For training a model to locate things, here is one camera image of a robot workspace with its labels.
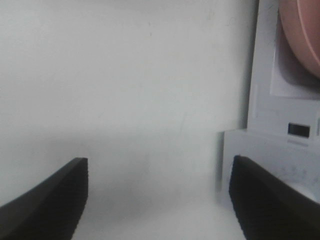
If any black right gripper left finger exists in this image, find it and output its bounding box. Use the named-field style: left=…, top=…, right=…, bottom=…
left=0, top=157, right=88, bottom=240

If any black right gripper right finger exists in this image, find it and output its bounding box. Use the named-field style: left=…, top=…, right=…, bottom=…
left=228, top=155, right=320, bottom=240

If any pink plate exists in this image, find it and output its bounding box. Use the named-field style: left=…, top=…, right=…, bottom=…
left=279, top=0, right=320, bottom=78

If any white microwave oven body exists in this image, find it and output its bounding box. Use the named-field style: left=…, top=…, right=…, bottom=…
left=220, top=0, right=320, bottom=205

